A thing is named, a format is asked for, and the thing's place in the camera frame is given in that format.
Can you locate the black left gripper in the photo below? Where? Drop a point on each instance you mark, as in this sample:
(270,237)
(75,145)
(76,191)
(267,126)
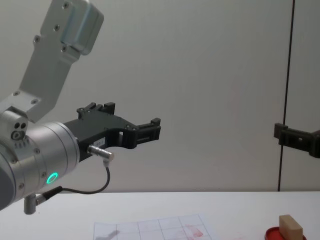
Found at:
(96,127)

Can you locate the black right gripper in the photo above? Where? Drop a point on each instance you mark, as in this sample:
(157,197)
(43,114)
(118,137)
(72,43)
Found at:
(316,145)

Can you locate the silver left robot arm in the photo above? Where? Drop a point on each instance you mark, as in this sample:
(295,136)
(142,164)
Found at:
(37,150)

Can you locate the pale wooden block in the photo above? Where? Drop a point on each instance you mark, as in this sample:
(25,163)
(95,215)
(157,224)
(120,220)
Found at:
(290,227)

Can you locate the round red dish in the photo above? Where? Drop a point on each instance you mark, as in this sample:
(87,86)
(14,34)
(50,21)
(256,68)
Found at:
(272,233)

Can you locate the white paper with red grid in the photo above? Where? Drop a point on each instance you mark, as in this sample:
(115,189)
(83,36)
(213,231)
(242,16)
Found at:
(155,228)

